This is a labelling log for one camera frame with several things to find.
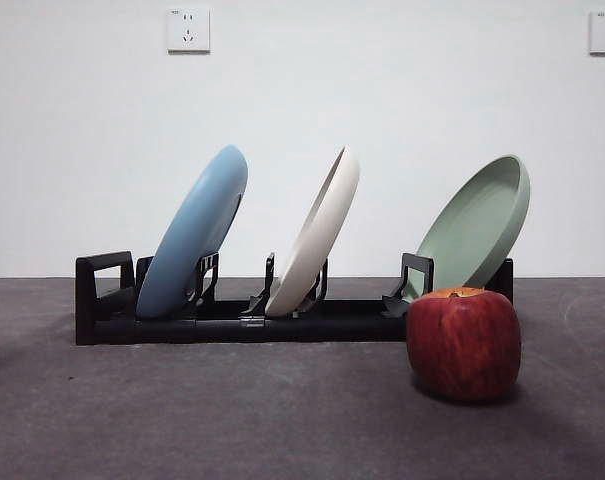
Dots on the blue plate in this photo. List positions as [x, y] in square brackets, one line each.
[192, 235]

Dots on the red apple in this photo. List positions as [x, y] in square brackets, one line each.
[462, 345]

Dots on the cream plate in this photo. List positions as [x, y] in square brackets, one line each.
[312, 250]

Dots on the black plate rack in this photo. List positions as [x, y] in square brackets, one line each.
[222, 330]

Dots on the green plate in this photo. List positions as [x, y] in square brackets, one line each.
[472, 225]

